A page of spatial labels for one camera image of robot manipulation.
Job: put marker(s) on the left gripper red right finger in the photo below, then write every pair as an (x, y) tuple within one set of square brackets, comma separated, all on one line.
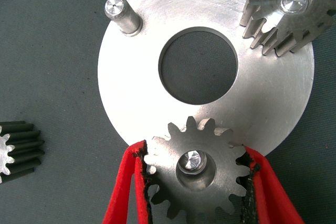
[(270, 197)]

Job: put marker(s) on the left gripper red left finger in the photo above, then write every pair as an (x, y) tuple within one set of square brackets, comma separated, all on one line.
[(128, 182)]

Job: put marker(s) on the small steel planetary gear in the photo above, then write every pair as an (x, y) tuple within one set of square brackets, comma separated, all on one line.
[(302, 22), (23, 153), (204, 203)]

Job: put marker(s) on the round metal carrier plate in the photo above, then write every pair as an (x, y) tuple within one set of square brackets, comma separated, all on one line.
[(262, 98)]

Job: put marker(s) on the dark grey table cloth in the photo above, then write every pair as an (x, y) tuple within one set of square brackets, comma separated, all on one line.
[(39, 64)]

